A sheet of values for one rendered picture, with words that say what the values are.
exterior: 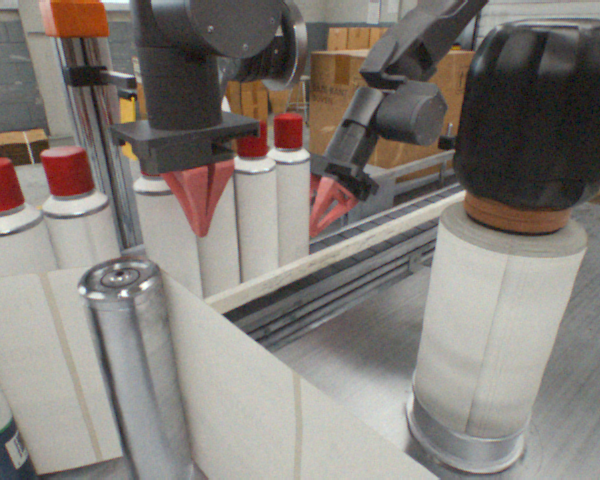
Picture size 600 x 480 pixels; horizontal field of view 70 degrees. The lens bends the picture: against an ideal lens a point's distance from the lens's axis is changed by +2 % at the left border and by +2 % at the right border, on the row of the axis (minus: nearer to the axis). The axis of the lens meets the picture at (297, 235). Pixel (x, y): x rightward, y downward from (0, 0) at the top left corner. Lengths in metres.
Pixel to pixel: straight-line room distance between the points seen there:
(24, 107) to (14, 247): 5.41
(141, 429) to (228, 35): 0.22
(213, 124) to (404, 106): 0.26
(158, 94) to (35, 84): 5.44
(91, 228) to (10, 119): 5.41
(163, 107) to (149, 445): 0.22
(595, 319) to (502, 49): 0.49
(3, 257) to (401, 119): 0.41
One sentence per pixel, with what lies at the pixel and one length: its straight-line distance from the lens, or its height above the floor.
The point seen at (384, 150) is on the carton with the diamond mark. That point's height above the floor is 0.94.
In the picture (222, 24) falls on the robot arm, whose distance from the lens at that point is 0.26.
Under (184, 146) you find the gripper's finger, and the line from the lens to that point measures 0.32.
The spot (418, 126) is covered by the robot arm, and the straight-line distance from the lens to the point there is 0.52.
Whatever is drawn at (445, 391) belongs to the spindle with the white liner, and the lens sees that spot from 0.34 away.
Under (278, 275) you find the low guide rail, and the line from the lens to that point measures 0.50.
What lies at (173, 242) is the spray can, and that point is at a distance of 0.43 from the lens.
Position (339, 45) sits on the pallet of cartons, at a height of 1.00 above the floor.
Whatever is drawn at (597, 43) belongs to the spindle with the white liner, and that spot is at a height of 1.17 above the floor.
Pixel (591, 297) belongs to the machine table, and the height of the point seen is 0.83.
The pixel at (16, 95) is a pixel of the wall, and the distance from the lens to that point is 5.76.
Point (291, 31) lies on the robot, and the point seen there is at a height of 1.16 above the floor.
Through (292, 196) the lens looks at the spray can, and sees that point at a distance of 0.50.
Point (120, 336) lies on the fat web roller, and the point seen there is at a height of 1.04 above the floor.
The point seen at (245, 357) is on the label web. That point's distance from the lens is 0.19.
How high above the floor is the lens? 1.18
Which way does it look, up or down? 26 degrees down
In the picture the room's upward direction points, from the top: straight up
